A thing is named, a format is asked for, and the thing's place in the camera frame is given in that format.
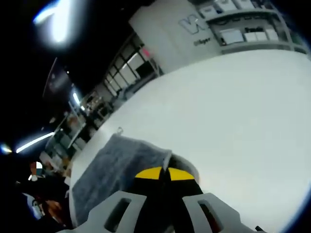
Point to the black framed glass partition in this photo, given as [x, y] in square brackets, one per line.
[121, 72]

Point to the grey towel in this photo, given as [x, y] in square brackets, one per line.
[109, 170]

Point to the person's left hand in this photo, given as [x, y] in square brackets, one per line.
[54, 207]

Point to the black display panel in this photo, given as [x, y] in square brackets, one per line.
[145, 69]

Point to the row of white storage bins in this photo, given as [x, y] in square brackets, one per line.
[230, 36]

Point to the pink tag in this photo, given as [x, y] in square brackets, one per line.
[145, 52]

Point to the grey metal shelving unit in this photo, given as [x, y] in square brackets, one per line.
[255, 46]

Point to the ceiling light strip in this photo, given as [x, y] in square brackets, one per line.
[56, 26]

